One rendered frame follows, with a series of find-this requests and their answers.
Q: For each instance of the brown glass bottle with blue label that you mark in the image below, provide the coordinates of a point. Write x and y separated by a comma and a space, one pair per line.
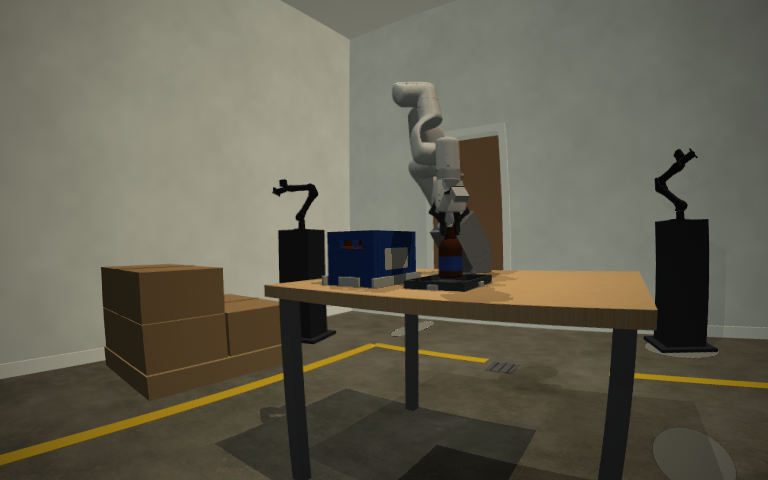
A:
450, 256

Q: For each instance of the blue crate with cross dividers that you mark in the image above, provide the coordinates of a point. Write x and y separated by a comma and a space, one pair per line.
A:
383, 253

